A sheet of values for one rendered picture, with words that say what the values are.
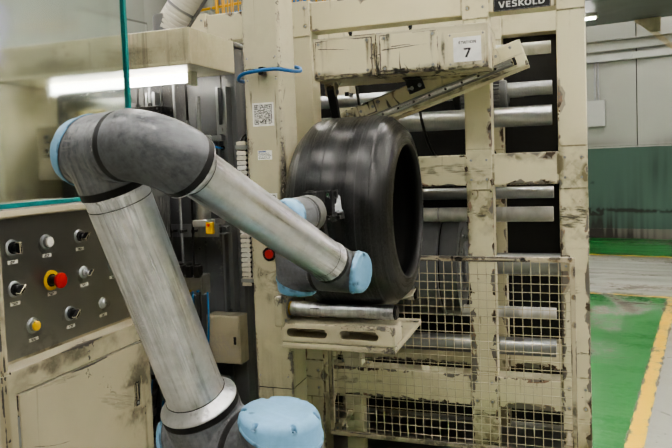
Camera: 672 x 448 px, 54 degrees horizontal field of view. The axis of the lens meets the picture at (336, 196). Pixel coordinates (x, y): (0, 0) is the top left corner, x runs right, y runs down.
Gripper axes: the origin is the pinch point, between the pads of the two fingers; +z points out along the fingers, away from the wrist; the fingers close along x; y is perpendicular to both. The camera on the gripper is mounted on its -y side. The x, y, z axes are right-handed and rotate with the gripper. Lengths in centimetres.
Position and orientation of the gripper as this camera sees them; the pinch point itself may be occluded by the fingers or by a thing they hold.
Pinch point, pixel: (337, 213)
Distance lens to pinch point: 180.8
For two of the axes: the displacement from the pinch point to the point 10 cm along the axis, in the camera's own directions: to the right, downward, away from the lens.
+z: 3.3, -0.7, 9.4
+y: -0.4, -10.0, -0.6
